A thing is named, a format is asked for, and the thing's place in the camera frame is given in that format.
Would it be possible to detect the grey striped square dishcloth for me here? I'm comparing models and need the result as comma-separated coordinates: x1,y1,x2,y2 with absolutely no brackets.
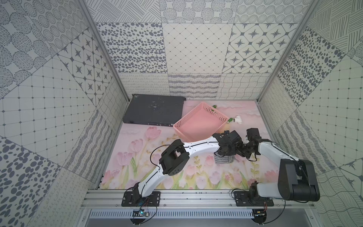
214,155,235,165

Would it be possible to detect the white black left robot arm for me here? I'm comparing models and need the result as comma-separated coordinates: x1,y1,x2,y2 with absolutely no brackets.
132,131,244,206

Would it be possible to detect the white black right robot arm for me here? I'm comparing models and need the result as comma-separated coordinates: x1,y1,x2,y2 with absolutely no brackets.
236,139,320,204

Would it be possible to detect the green white pipe valve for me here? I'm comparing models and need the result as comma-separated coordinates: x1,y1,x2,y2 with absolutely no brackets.
227,115,243,124

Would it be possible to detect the pink perforated plastic basket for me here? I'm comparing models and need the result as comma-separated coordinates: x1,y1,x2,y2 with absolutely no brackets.
173,102,229,142

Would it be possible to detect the pink floral table mat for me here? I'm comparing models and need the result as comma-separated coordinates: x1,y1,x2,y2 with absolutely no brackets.
100,100,279,190

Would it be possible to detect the small green circuit board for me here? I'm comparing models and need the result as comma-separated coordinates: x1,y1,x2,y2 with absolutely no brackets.
133,209,149,217

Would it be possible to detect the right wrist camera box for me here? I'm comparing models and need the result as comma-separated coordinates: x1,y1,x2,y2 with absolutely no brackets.
246,128,261,141

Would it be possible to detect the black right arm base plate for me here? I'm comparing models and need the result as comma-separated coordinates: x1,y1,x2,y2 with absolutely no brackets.
232,191,274,207

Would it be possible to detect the black round connector under rail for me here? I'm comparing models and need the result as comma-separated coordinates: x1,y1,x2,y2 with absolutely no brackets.
252,210,267,225

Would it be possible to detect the black right base cable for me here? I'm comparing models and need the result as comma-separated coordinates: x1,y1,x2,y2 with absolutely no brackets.
255,198,286,225

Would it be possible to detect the aluminium front rail frame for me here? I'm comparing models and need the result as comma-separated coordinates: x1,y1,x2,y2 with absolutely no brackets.
75,190,322,227

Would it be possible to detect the dark grey network switch box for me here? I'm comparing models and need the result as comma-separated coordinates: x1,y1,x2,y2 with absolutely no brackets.
123,94,186,127

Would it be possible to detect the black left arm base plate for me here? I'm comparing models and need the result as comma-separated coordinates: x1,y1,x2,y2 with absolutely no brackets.
122,191,161,207

